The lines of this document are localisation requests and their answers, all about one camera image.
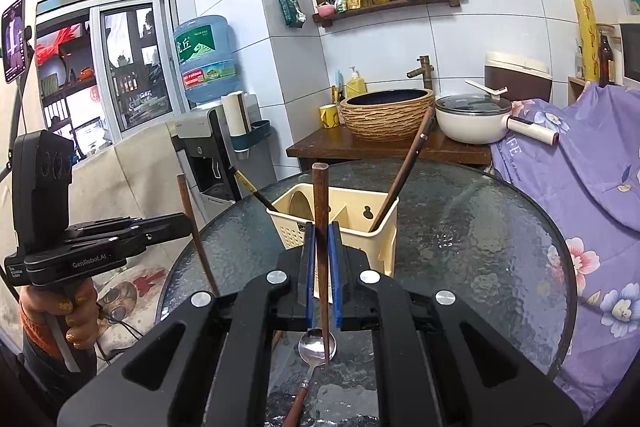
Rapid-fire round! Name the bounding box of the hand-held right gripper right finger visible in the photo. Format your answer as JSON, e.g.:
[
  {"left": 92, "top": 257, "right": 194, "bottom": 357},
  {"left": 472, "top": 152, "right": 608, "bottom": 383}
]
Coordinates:
[{"left": 327, "top": 221, "right": 585, "bottom": 427}]

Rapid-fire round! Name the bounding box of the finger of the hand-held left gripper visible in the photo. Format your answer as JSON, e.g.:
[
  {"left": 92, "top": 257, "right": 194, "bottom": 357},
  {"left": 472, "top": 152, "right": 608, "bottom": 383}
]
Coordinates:
[
  {"left": 65, "top": 234, "right": 151, "bottom": 258},
  {"left": 67, "top": 213, "right": 194, "bottom": 242}
]

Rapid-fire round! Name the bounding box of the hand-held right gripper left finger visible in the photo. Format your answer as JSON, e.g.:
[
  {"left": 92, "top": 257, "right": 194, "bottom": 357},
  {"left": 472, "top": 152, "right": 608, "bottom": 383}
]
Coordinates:
[{"left": 56, "top": 222, "right": 318, "bottom": 427}]

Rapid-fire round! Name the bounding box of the cream perforated utensil holder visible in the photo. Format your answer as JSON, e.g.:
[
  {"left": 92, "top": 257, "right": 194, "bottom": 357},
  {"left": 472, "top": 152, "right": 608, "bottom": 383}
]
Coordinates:
[{"left": 266, "top": 184, "right": 401, "bottom": 280}]

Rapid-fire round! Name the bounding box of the brown wooden chopstick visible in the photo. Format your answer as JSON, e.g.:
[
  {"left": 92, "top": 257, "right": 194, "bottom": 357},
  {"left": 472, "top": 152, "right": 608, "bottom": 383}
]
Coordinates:
[
  {"left": 176, "top": 173, "right": 222, "bottom": 299},
  {"left": 311, "top": 162, "right": 337, "bottom": 364},
  {"left": 368, "top": 104, "right": 436, "bottom": 233}
]

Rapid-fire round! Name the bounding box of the black chopstick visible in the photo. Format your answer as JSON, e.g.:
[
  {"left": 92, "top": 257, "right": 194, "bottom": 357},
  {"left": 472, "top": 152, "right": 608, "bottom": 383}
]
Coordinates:
[{"left": 228, "top": 166, "right": 281, "bottom": 212}]

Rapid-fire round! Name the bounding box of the person's left hand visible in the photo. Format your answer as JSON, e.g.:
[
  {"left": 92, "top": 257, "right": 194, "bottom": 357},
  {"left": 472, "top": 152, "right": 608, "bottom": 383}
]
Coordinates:
[{"left": 20, "top": 279, "right": 98, "bottom": 353}]

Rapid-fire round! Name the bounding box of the beige cloth cover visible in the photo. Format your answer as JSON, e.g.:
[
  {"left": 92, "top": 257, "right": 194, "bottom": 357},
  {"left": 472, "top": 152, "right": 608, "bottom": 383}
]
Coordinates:
[{"left": 65, "top": 122, "right": 201, "bottom": 238}]

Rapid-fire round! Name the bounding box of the water dispenser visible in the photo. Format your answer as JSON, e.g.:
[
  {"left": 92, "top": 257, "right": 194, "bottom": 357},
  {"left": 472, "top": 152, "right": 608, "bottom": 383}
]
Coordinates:
[{"left": 170, "top": 104, "right": 278, "bottom": 208}]

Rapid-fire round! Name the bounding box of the white cup dispenser tube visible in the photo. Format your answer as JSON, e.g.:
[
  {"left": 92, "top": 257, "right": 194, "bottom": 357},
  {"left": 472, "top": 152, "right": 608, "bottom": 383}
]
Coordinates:
[{"left": 221, "top": 91, "right": 253, "bottom": 152}]

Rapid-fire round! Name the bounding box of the wooden counter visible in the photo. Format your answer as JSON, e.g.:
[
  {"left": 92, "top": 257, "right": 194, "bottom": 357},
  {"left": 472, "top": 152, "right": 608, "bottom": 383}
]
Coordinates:
[{"left": 286, "top": 124, "right": 496, "bottom": 172}]

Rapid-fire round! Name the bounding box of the smartphone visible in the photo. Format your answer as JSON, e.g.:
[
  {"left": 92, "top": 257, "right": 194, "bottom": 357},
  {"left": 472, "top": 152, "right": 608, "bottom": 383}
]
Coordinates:
[{"left": 1, "top": 0, "right": 27, "bottom": 85}]

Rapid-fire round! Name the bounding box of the aluminium sliding window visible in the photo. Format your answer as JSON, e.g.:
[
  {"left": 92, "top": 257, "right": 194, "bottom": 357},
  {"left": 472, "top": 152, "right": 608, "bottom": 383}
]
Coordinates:
[{"left": 35, "top": 0, "right": 181, "bottom": 158}]

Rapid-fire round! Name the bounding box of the yellow mug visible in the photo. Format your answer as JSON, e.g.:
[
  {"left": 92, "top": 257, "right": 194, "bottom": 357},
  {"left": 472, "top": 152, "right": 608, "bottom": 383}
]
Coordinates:
[{"left": 319, "top": 104, "right": 342, "bottom": 128}]

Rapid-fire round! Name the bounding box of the woven basin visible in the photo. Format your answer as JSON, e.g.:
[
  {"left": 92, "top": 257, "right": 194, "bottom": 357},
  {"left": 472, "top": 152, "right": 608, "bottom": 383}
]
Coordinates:
[{"left": 339, "top": 88, "right": 436, "bottom": 142}]

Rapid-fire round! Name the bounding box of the blue water jug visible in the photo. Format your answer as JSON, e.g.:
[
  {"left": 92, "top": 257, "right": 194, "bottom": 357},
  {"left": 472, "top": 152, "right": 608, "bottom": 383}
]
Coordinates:
[{"left": 173, "top": 14, "right": 240, "bottom": 105}]

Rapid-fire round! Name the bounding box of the yellow soap pump bottle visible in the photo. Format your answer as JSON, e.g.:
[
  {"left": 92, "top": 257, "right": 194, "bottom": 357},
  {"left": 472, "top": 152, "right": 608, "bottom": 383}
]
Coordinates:
[{"left": 346, "top": 67, "right": 368, "bottom": 98}]

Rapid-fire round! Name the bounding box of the glass pot lid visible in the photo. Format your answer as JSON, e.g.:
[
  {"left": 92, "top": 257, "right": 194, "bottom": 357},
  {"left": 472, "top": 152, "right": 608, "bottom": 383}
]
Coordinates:
[{"left": 436, "top": 93, "right": 513, "bottom": 115}]

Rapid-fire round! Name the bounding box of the bronze faucet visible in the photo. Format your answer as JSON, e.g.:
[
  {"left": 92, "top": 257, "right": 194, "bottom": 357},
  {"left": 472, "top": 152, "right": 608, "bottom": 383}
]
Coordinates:
[{"left": 406, "top": 55, "right": 435, "bottom": 92}]

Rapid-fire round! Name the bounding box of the white rice paddle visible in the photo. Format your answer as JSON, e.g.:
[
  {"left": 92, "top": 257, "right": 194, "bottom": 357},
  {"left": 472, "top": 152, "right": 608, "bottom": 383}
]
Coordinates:
[{"left": 464, "top": 79, "right": 508, "bottom": 100}]

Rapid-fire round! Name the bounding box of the purple floral cloth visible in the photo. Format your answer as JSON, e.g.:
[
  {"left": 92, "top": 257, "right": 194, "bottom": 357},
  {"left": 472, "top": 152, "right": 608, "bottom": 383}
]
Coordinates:
[{"left": 487, "top": 82, "right": 640, "bottom": 405}]

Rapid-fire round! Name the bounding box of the brown white rice cooker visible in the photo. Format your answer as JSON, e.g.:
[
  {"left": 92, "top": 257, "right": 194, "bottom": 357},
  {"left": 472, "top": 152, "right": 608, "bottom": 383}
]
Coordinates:
[{"left": 484, "top": 51, "right": 553, "bottom": 104}]

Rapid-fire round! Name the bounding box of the small wooden box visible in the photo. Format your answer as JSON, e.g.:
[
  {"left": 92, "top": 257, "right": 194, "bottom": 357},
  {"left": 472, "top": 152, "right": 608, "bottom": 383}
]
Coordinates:
[{"left": 567, "top": 76, "right": 588, "bottom": 105}]

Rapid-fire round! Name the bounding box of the brown glass bottle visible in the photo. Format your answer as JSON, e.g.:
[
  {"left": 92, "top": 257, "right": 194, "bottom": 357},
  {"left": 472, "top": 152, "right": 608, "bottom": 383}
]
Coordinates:
[{"left": 597, "top": 34, "right": 617, "bottom": 88}]

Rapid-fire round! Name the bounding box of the yellow roll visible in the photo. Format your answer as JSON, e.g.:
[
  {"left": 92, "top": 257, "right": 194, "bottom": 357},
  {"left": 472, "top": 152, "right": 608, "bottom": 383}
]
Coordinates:
[{"left": 573, "top": 0, "right": 601, "bottom": 82}]

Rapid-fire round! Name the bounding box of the white microwave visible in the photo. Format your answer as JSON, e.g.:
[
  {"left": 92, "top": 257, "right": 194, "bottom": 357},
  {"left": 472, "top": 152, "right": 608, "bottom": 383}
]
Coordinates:
[{"left": 617, "top": 14, "right": 640, "bottom": 88}]

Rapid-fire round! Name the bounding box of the wooden handled metal spoon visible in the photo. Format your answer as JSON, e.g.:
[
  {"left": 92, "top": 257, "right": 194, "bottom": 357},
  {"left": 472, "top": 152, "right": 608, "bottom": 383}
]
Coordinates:
[{"left": 280, "top": 328, "right": 338, "bottom": 427}]

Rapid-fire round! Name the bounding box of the teal wall holder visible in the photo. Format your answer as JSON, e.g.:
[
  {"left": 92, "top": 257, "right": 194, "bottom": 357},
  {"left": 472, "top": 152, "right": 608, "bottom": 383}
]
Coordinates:
[{"left": 232, "top": 121, "right": 272, "bottom": 152}]

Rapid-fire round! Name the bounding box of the white pot with handle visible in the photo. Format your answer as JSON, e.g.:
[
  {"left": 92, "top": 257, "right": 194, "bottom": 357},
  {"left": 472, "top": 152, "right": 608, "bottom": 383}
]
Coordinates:
[{"left": 435, "top": 93, "right": 561, "bottom": 146}]

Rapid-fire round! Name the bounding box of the green wall packet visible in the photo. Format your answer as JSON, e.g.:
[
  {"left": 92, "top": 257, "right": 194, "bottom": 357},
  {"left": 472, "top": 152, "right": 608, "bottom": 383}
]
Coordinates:
[{"left": 277, "top": 0, "right": 306, "bottom": 29}]

